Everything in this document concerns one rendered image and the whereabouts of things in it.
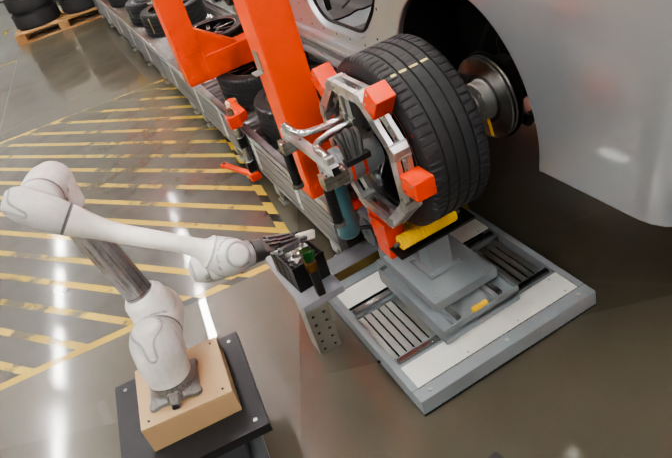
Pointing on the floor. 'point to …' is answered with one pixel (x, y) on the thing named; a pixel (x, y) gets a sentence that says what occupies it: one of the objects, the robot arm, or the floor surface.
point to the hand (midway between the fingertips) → (305, 235)
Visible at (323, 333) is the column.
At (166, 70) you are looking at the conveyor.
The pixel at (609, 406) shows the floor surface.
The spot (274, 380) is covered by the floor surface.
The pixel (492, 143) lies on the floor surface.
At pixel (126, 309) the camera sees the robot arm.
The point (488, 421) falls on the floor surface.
